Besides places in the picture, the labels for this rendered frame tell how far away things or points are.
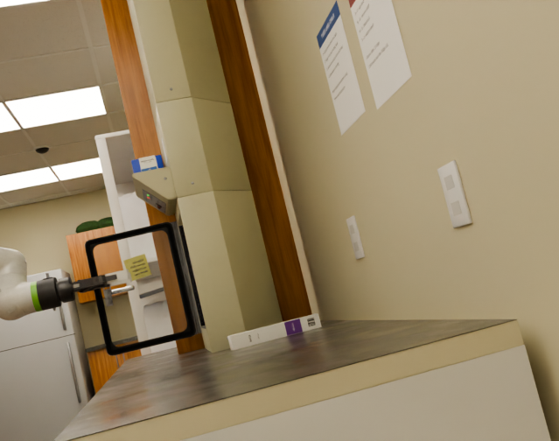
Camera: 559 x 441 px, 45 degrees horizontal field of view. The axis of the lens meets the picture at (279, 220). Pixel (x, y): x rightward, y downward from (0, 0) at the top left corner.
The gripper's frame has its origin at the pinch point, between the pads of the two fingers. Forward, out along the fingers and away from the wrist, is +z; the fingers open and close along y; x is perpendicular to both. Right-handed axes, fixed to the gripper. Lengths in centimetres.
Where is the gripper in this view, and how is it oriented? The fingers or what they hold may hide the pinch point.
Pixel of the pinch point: (126, 276)
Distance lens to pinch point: 214.7
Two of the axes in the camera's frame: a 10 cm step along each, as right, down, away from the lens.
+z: 9.6, -2.1, 1.9
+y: -1.7, 1.5, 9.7
